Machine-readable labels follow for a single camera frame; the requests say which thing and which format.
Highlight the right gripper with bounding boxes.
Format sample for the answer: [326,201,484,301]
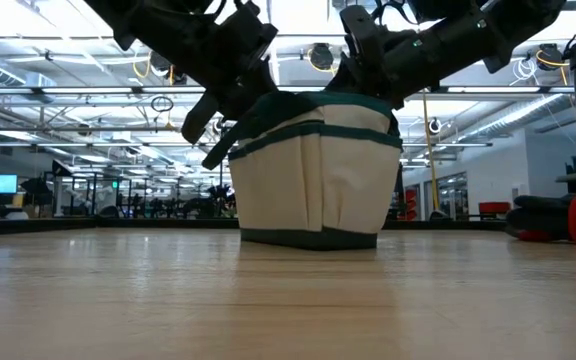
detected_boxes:
[326,3,422,109]

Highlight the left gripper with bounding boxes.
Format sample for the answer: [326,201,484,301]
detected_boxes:
[181,1,280,146]

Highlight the canvas gardening bag green trim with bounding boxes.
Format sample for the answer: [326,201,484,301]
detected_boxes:
[201,90,404,251]

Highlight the red storage bin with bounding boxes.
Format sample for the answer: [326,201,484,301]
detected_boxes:
[478,201,512,216]

